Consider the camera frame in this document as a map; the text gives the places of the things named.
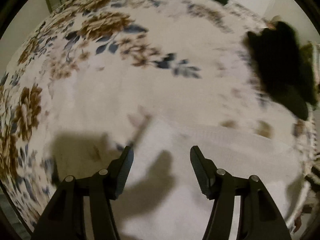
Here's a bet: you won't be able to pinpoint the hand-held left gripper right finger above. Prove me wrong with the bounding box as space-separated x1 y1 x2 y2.
189 145 293 240

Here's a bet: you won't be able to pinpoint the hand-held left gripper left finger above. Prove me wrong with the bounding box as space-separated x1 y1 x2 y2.
30 145 134 240

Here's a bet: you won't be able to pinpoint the white knit sweater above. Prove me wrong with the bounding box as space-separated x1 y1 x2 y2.
117 116 312 240

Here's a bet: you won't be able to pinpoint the black folded clothes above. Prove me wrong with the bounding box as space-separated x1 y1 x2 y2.
246 21 318 121

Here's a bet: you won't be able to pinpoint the floral blanket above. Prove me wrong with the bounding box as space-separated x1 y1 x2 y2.
0 0 318 233

